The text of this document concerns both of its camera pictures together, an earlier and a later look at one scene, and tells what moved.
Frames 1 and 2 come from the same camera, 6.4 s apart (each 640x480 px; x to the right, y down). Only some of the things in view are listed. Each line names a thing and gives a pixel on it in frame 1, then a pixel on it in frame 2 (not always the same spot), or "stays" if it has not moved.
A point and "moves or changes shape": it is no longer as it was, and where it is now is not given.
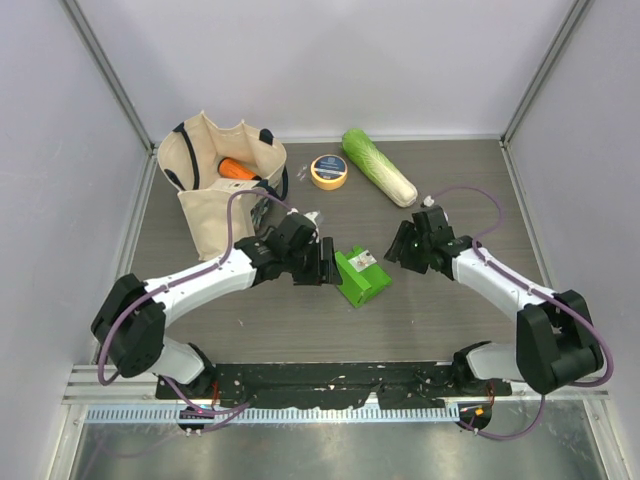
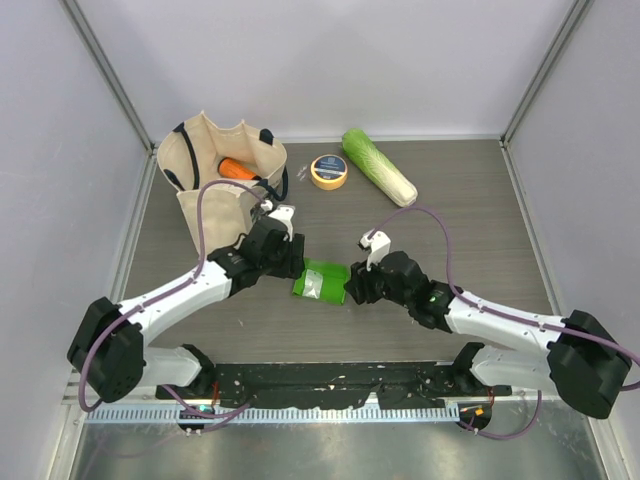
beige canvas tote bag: [190, 156] stays
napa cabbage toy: [389, 178] stays
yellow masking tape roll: [328, 171] stays
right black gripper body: [415, 257] → [373, 285]
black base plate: [264, 385] stays
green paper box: [359, 286] moves or changes shape
